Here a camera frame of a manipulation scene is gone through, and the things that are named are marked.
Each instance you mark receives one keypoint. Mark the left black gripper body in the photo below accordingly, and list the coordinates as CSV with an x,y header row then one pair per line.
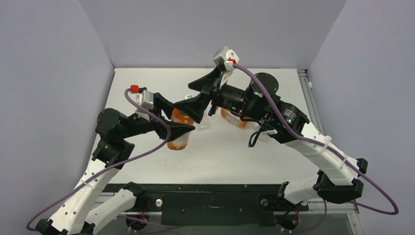
x,y
149,126

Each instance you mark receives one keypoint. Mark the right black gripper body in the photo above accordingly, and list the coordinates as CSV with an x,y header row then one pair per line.
x,y
214,94

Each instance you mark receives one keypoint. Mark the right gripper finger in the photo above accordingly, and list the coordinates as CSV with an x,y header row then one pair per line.
x,y
194,107
205,81

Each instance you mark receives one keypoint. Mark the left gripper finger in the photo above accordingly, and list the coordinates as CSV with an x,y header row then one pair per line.
x,y
162,104
176,129

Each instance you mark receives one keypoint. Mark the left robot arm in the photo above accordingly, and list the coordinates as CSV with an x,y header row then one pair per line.
x,y
78,214

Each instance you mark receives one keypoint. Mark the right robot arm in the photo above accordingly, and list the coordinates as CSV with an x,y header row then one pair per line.
x,y
337,180

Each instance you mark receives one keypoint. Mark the clear water bottle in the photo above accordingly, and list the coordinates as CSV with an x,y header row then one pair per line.
x,y
204,123

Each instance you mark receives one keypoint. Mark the wide orange drink bottle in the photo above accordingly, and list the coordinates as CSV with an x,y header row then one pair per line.
x,y
235,121

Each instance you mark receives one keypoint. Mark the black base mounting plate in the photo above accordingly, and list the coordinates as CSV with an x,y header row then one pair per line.
x,y
215,205

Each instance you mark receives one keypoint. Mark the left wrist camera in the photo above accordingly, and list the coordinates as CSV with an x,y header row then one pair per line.
x,y
144,98

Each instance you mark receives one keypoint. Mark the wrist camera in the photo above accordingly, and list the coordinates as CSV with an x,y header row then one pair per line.
x,y
224,59
144,98

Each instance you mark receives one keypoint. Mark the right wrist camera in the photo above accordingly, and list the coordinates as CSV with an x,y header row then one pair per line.
x,y
224,59

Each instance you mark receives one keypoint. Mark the aluminium frame rail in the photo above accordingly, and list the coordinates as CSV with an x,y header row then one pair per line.
x,y
306,86

